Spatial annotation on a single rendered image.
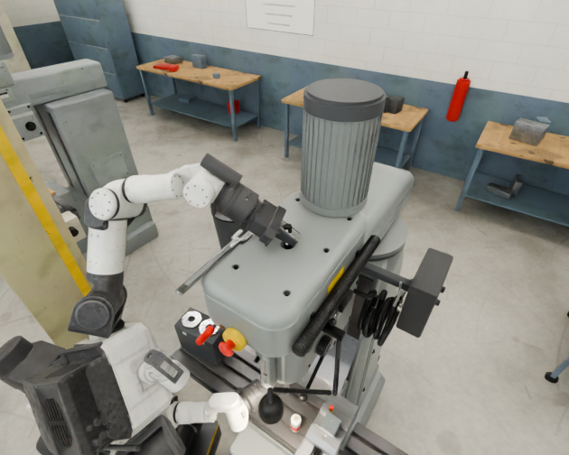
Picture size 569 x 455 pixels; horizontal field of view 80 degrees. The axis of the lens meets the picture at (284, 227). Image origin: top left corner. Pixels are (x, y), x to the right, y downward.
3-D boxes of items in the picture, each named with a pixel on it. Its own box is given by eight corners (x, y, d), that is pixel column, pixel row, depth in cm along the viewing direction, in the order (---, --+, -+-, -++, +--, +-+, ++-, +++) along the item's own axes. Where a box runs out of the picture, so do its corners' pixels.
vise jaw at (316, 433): (333, 459, 126) (334, 456, 123) (304, 439, 131) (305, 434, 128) (340, 444, 129) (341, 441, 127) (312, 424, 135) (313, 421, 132)
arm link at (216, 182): (219, 227, 80) (176, 200, 78) (234, 204, 88) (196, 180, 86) (240, 193, 73) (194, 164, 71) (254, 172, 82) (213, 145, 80)
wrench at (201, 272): (184, 298, 73) (183, 295, 73) (172, 291, 75) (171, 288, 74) (252, 236, 89) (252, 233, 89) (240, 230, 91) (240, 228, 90)
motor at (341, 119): (349, 227, 92) (367, 109, 72) (287, 203, 101) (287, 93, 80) (377, 192, 105) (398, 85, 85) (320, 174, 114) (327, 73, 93)
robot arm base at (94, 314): (67, 348, 84) (116, 343, 86) (60, 300, 82) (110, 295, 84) (88, 322, 98) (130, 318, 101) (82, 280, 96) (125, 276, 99)
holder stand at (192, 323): (217, 366, 161) (211, 343, 148) (181, 348, 169) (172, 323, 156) (231, 346, 169) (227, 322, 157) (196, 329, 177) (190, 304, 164)
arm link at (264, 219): (274, 224, 92) (236, 199, 90) (292, 201, 86) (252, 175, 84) (259, 255, 82) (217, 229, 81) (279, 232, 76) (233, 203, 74)
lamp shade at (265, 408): (256, 423, 95) (256, 413, 91) (259, 397, 100) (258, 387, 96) (283, 425, 94) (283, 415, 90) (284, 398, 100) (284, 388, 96)
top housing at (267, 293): (283, 371, 77) (282, 330, 67) (199, 318, 88) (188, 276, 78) (365, 253, 107) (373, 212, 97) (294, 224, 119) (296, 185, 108)
